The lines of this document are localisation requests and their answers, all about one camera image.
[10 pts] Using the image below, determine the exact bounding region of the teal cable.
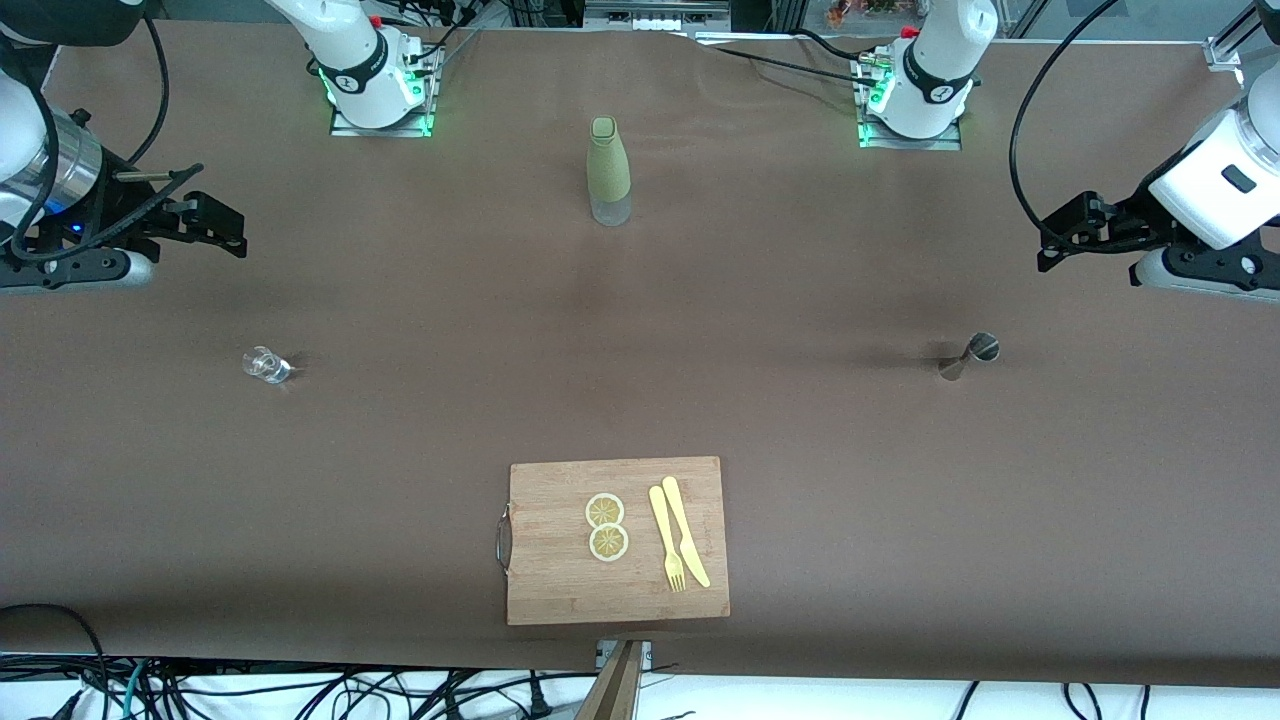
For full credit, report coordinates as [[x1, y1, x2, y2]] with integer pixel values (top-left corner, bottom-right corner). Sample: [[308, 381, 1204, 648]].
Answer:
[[118, 662, 151, 720]]

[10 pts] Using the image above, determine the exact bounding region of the green sleeved glass bottle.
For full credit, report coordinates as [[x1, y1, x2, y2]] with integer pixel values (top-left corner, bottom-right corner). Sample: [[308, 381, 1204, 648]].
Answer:
[[586, 116, 633, 228]]

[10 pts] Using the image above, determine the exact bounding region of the thick black looped cable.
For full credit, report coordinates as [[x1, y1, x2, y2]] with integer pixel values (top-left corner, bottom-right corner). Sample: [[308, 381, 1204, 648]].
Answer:
[[0, 603, 113, 720]]

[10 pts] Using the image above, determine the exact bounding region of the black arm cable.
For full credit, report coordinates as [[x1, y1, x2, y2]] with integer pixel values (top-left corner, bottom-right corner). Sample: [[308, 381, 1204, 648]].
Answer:
[[0, 12, 207, 267], [1008, 0, 1191, 257]]

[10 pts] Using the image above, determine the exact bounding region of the brown table cover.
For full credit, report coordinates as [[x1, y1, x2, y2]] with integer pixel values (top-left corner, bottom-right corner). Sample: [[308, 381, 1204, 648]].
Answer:
[[0, 20, 1280, 689]]

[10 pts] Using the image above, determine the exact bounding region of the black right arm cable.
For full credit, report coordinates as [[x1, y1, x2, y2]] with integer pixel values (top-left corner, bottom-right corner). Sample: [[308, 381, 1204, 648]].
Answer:
[[0, 12, 207, 267]]

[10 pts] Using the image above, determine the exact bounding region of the steel jigger measuring cup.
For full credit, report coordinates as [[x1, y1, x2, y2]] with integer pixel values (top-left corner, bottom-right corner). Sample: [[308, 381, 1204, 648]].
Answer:
[[937, 332, 1002, 383]]

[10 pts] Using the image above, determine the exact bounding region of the wooden post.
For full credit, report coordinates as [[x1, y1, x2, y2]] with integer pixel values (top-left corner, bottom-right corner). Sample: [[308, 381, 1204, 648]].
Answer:
[[577, 640, 647, 720]]

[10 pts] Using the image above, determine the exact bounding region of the black cable across table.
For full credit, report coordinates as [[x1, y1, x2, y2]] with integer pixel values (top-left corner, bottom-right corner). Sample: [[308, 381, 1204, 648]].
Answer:
[[690, 28, 883, 93]]

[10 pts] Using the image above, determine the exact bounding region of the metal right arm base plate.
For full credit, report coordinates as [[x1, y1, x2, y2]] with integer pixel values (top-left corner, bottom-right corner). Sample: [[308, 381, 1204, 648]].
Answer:
[[329, 40, 442, 139]]

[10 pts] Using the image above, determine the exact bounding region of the metal bracket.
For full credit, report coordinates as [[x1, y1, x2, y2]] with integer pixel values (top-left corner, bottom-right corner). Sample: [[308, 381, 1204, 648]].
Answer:
[[596, 639, 654, 673]]

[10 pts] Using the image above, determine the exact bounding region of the wooden cutting board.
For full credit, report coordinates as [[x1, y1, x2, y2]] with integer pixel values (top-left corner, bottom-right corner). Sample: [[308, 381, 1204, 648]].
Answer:
[[495, 456, 732, 627]]

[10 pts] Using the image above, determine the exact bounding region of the yellow plastic fork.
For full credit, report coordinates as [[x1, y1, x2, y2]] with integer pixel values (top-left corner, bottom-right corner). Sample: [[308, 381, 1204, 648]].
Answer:
[[648, 485, 688, 593]]

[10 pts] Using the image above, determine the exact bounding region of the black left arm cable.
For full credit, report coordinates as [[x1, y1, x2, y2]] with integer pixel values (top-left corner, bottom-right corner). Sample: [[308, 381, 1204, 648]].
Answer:
[[1008, 0, 1191, 257]]

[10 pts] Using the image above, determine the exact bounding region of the aluminium frame profile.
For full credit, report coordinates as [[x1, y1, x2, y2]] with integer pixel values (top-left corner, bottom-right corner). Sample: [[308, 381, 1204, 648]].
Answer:
[[1204, 0, 1280, 73]]

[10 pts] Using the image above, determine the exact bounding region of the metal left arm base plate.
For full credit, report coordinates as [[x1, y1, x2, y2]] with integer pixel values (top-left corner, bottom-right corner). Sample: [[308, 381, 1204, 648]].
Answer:
[[856, 52, 964, 152]]

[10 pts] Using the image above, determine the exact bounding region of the yellow plastic knife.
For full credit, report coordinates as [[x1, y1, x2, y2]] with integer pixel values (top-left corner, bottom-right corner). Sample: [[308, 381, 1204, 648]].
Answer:
[[661, 476, 712, 589]]

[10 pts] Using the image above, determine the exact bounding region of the clear glass shaker cup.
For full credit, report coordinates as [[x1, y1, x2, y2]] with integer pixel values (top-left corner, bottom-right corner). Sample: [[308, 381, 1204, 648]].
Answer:
[[241, 345, 294, 386]]

